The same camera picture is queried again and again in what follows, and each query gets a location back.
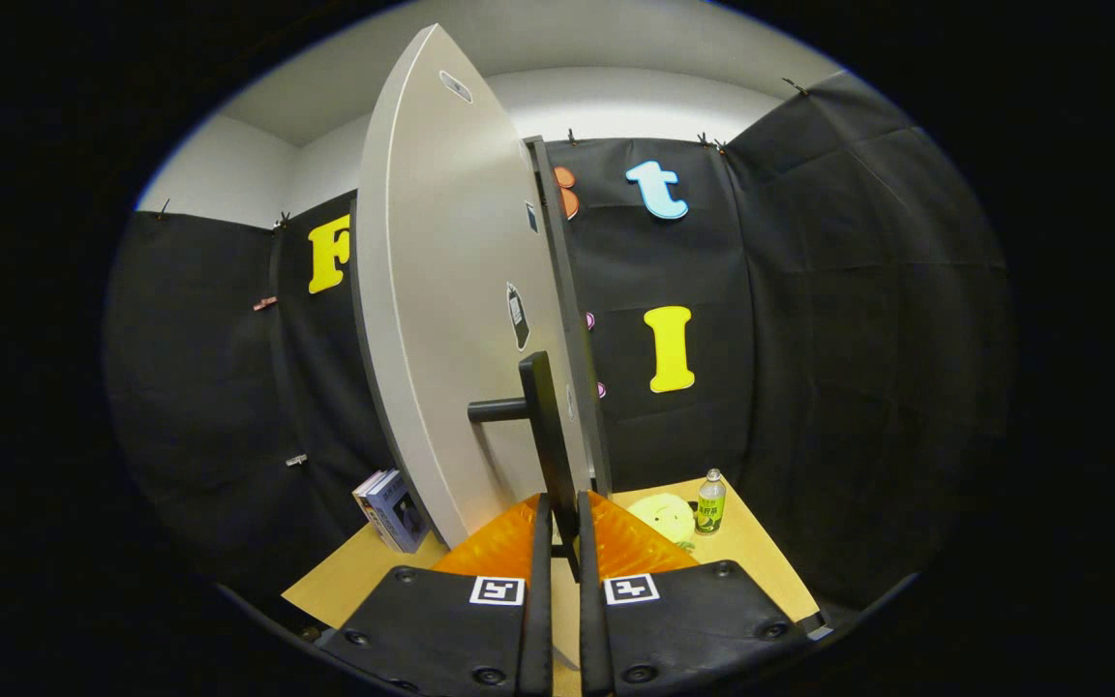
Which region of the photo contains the black door handle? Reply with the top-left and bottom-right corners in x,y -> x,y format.
467,351 -> 583,582

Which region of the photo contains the blue book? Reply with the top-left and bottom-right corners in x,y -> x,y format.
364,471 -> 431,555

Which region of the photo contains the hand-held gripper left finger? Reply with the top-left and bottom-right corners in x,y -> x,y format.
316,492 -> 556,697

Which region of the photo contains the black backdrop cloth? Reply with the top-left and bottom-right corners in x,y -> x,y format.
103,70 -> 1018,621

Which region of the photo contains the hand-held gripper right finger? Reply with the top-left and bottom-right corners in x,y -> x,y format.
577,489 -> 815,697

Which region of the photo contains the yellow plush toy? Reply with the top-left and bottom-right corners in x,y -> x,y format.
625,492 -> 697,551

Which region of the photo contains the green drink bottle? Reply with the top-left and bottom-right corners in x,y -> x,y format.
695,469 -> 727,535

